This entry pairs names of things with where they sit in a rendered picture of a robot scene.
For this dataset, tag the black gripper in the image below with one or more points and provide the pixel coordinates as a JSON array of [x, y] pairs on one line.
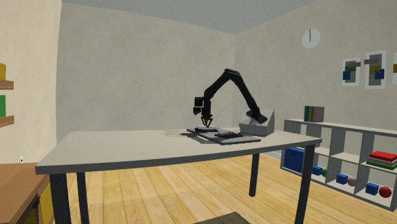
[[206, 117]]

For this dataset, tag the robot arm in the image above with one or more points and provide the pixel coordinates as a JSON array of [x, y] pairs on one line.
[[234, 76]]

